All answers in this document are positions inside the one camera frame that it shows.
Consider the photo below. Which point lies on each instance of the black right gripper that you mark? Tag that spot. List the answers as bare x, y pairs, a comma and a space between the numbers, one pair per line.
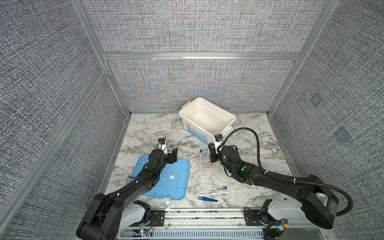
213, 153

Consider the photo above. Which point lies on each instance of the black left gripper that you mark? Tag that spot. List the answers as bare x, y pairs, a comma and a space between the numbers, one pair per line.
172, 156

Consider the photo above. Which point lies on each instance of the clear test tube rack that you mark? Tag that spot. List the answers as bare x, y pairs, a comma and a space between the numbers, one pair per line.
208, 167

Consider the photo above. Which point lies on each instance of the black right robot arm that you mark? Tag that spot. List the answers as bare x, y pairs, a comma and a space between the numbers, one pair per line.
319, 204

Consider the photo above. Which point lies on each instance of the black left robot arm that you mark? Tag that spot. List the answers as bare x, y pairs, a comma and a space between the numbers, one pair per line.
103, 216

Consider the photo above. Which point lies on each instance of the blue plastic bin lid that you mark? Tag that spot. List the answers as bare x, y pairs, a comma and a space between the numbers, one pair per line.
173, 181

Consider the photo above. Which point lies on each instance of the white plastic pipette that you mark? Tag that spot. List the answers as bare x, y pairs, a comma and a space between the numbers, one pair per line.
215, 194

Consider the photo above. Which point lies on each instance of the small clear glass flask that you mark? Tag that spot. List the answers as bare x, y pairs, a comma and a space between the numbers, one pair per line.
167, 203

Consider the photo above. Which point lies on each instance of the white plastic storage bin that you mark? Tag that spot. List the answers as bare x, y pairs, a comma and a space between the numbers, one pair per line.
204, 120

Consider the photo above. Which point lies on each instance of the blue plastic tweezers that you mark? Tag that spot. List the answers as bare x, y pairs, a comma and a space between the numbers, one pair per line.
207, 199

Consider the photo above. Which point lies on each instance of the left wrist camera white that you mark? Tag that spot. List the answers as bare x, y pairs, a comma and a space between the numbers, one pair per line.
163, 145

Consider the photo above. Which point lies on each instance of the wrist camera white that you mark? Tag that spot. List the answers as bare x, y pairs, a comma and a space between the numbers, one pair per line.
163, 145
218, 141

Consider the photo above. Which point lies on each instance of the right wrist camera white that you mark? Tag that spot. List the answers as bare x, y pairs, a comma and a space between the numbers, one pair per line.
218, 141

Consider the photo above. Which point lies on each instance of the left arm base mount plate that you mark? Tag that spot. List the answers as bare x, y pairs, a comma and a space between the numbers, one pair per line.
156, 218

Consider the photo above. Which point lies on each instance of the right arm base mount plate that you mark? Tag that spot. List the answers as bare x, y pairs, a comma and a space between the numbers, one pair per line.
252, 218

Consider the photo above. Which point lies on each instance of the aluminium front rail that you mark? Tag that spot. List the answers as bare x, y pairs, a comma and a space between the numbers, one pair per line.
215, 224

